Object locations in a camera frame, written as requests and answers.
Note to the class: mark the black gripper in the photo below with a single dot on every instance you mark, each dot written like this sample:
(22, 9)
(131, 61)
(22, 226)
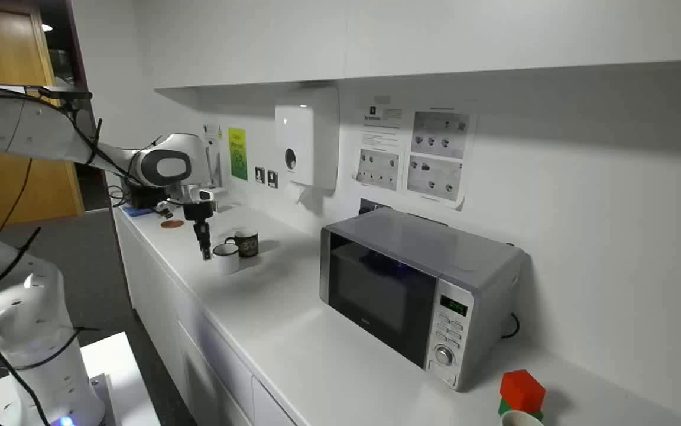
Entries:
(199, 212)

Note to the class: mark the white robot base table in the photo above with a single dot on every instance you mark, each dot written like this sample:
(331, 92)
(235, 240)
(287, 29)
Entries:
(127, 380)

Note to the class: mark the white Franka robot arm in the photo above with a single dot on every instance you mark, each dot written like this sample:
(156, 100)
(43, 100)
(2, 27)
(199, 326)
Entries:
(10, 126)

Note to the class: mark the dark mug with white inside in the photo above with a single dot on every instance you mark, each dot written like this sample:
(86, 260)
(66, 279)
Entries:
(247, 245)

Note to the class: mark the brown disc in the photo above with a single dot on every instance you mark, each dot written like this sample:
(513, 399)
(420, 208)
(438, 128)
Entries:
(170, 223)

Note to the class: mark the white lower counter cabinets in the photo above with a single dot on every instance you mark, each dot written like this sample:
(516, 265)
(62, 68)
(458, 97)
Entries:
(158, 315)

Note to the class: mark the white paper towel dispenser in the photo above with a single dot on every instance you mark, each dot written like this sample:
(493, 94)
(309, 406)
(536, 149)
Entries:
(300, 143)

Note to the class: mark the photo instruction sheet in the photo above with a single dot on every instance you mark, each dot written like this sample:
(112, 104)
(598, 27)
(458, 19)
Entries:
(435, 175)
(378, 168)

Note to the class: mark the white text notice sheet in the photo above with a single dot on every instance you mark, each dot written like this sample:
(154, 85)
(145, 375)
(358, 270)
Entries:
(381, 126)

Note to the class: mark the silver microwave oven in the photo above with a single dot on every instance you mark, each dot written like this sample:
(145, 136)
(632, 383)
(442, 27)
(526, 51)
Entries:
(435, 260)

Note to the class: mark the green block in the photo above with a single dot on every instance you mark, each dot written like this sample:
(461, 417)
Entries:
(503, 407)

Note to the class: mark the red block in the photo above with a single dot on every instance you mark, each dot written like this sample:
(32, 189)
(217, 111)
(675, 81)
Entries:
(522, 389)

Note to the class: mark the steel wall socket plate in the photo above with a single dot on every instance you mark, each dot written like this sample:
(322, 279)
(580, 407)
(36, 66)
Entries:
(259, 173)
(272, 178)

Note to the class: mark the green and yellow wall sign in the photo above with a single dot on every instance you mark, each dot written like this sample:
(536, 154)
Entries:
(237, 154)

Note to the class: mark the black camera on mount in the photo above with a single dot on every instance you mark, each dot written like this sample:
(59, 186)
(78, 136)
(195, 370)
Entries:
(69, 92)

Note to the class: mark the wall power sockets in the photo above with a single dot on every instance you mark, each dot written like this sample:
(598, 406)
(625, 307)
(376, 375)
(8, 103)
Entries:
(439, 133)

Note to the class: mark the white upper wall cabinets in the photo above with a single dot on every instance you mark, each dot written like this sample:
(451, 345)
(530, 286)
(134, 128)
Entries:
(435, 36)

